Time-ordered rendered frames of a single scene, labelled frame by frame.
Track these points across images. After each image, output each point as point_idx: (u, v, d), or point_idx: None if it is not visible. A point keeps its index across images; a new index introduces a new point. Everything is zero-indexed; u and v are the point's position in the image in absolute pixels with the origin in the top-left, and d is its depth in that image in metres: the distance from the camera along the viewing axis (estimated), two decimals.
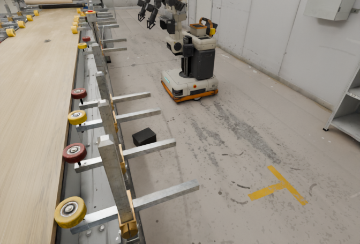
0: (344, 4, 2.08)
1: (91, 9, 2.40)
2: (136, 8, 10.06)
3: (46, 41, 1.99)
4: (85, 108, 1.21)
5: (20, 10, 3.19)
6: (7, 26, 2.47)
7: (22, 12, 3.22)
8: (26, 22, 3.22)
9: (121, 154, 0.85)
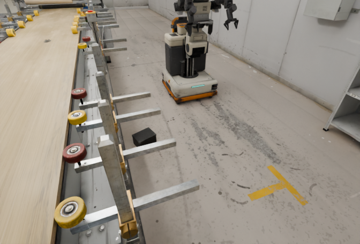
0: (344, 4, 2.08)
1: (91, 9, 2.40)
2: (136, 8, 10.06)
3: (46, 41, 1.99)
4: (85, 108, 1.21)
5: (20, 10, 3.19)
6: (7, 26, 2.47)
7: (22, 12, 3.22)
8: (26, 22, 3.22)
9: (121, 154, 0.85)
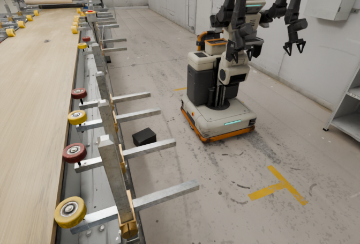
0: (344, 4, 2.08)
1: (91, 9, 2.40)
2: (136, 8, 10.06)
3: (46, 41, 1.99)
4: (85, 108, 1.21)
5: (20, 10, 3.19)
6: (7, 26, 2.47)
7: (22, 12, 3.22)
8: (26, 22, 3.22)
9: (121, 154, 0.85)
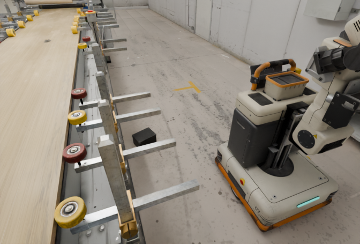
0: (344, 4, 2.08)
1: (91, 9, 2.40)
2: (136, 8, 10.06)
3: (46, 41, 1.99)
4: (85, 108, 1.21)
5: (20, 10, 3.19)
6: (7, 26, 2.47)
7: (22, 12, 3.22)
8: (26, 22, 3.22)
9: (121, 154, 0.85)
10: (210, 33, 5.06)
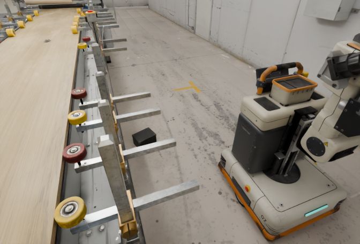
0: (344, 4, 2.08)
1: (91, 9, 2.40)
2: (136, 8, 10.06)
3: (46, 41, 1.99)
4: (85, 108, 1.21)
5: (20, 10, 3.19)
6: (7, 26, 2.47)
7: (22, 12, 3.22)
8: (26, 22, 3.22)
9: (121, 154, 0.85)
10: (210, 33, 5.06)
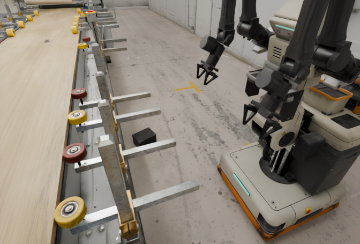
0: None
1: (91, 9, 2.40)
2: (136, 8, 10.06)
3: (46, 41, 1.99)
4: (85, 108, 1.21)
5: (20, 10, 3.19)
6: (7, 26, 2.47)
7: (22, 12, 3.22)
8: (26, 22, 3.22)
9: (121, 154, 0.85)
10: (210, 33, 5.06)
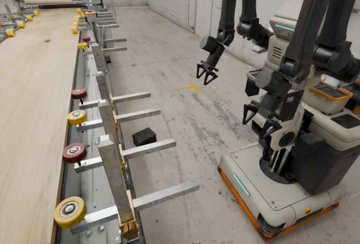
0: None
1: (91, 9, 2.40)
2: (136, 8, 10.06)
3: (46, 41, 1.99)
4: (85, 108, 1.21)
5: (20, 10, 3.19)
6: (7, 26, 2.47)
7: (22, 12, 3.22)
8: (26, 22, 3.22)
9: (121, 154, 0.85)
10: (210, 33, 5.06)
